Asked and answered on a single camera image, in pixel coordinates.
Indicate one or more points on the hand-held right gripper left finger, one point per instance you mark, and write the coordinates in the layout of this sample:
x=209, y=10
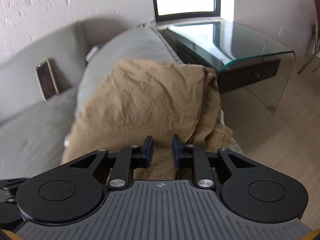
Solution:
x=149, y=152

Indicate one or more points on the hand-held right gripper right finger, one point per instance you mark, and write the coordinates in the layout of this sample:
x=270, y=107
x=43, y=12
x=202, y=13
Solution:
x=176, y=152

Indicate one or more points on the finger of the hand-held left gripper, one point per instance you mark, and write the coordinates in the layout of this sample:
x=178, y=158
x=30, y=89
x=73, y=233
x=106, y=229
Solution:
x=13, y=187

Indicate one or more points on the tan pants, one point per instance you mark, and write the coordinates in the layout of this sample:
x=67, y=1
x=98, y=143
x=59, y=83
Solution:
x=145, y=97

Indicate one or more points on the grey sofa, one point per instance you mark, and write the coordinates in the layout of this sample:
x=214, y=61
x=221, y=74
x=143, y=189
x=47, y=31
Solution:
x=30, y=130

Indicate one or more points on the black drawer cabinet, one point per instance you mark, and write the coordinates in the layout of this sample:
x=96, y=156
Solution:
x=247, y=73

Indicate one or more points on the grey sofa side cushion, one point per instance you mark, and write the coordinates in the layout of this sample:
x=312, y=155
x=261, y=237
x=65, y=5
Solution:
x=130, y=45

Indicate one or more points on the smartphone in cream case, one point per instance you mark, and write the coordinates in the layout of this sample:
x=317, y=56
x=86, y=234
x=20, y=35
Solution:
x=47, y=80

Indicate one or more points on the small white object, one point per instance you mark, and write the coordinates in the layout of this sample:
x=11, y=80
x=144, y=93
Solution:
x=93, y=53

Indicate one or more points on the glass side table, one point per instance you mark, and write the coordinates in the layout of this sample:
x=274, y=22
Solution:
x=237, y=40

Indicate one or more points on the wooden chair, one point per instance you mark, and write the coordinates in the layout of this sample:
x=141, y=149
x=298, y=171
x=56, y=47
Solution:
x=313, y=32

